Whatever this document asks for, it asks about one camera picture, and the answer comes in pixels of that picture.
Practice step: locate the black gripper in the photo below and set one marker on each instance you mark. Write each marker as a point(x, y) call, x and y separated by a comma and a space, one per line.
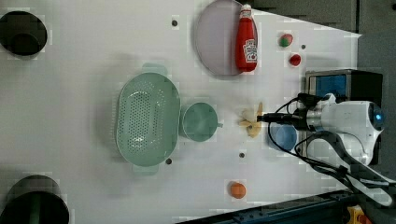
point(296, 121)

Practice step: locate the peeled yellow banana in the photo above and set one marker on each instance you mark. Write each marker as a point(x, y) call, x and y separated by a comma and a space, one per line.
point(250, 122)

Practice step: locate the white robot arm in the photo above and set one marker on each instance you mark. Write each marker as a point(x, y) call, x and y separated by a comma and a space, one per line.
point(340, 142)

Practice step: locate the green mug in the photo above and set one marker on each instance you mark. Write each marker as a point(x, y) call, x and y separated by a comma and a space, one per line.
point(198, 122)

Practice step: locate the blue bowl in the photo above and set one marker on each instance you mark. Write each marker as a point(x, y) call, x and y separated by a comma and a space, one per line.
point(284, 135)

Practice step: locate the small red tomato toy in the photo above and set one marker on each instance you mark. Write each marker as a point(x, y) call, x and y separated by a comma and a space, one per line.
point(295, 60)

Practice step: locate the red ketchup bottle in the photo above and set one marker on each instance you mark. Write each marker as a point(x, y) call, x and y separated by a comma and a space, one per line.
point(246, 56)

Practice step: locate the orange fruit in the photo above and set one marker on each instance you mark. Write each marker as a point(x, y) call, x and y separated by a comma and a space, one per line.
point(238, 190)

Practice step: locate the red green strawberry toy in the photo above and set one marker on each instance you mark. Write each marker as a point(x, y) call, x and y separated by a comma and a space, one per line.
point(285, 40)

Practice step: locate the grey round plate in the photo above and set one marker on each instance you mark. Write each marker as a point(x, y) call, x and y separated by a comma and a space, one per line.
point(215, 36)

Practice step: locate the green perforated colander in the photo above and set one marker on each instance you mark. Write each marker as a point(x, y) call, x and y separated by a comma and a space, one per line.
point(148, 111)

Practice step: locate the black cylinder cup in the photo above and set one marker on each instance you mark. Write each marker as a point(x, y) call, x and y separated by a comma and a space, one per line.
point(35, 199)

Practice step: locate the black cylinder post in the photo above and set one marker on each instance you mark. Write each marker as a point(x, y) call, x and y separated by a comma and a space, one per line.
point(22, 33)

